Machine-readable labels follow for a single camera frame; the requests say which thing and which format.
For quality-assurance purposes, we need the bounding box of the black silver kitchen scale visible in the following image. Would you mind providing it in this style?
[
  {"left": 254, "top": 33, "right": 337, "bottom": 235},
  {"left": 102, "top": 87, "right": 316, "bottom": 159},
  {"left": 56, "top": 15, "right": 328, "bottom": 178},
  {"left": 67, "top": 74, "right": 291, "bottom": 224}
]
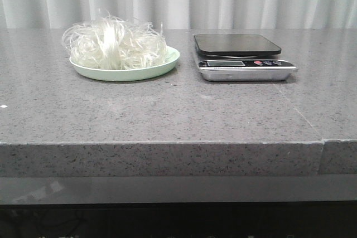
[{"left": 194, "top": 33, "right": 297, "bottom": 81}]

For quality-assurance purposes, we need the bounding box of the light green round plate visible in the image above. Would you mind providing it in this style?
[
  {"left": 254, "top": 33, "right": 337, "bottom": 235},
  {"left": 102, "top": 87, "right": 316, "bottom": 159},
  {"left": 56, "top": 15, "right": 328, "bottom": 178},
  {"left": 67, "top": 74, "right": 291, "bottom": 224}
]
[{"left": 69, "top": 46, "right": 180, "bottom": 82}]

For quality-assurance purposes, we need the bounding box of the white vermicelli noodle bundle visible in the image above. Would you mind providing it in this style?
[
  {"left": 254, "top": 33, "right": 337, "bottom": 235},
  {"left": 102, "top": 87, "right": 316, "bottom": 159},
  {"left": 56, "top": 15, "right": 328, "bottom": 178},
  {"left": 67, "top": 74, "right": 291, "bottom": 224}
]
[{"left": 62, "top": 14, "right": 168, "bottom": 70}]

